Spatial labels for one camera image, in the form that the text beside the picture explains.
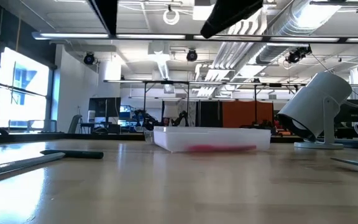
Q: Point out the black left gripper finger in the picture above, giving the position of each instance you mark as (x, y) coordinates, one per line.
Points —
(107, 15)

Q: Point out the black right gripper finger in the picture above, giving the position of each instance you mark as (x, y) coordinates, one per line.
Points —
(232, 15)

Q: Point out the translucent plastic supply box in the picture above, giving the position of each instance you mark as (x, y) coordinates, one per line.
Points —
(210, 137)

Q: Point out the dark green pen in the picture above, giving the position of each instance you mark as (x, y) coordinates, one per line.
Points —
(73, 154)

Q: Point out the black background robot arm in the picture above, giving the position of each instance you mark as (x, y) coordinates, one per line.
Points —
(182, 117)
(148, 121)

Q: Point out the translucent grey box lid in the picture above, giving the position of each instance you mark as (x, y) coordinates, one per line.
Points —
(148, 137)

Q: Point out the white ceiling pipe bundle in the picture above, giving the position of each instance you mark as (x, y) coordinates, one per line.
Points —
(228, 53)

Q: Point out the black computer monitor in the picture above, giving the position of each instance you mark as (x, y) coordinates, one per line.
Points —
(104, 107)

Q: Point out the orange partition panel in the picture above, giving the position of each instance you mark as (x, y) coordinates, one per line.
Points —
(244, 113)

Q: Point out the black partition panel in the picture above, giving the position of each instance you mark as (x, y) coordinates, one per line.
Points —
(210, 113)

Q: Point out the grey office chair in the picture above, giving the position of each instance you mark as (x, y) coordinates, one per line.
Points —
(75, 124)

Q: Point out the black dome ceiling camera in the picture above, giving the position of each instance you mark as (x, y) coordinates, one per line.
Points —
(192, 55)
(89, 58)

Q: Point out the black overhead frame bar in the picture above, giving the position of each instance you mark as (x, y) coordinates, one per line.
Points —
(190, 37)

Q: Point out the black ceiling camera cluster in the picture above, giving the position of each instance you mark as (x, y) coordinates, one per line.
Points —
(297, 54)

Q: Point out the black background workstation frame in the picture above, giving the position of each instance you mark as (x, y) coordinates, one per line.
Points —
(166, 82)

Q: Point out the white camera on stand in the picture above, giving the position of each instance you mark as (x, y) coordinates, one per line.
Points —
(315, 105)

